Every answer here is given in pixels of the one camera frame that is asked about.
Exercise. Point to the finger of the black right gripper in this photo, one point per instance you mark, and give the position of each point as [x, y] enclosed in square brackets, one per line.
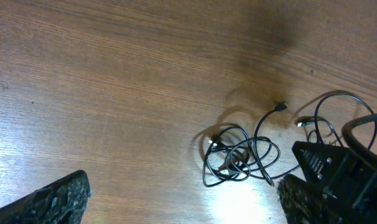
[348, 180]

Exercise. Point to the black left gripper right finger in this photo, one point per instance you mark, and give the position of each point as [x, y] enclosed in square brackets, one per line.
[303, 203]

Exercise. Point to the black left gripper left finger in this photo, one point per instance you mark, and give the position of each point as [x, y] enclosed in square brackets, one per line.
[62, 201]

